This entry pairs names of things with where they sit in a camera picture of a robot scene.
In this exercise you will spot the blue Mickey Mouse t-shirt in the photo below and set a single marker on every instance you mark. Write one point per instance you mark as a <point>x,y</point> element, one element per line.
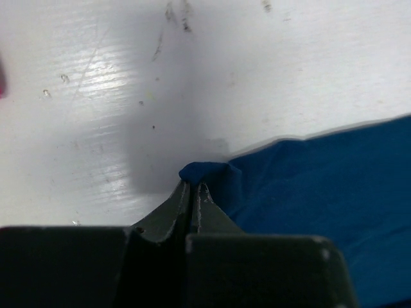
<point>352,187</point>

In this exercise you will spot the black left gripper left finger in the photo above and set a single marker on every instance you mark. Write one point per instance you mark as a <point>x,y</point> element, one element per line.
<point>123,266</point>

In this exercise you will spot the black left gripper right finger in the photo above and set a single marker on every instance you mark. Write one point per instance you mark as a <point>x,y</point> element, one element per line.
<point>226,267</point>

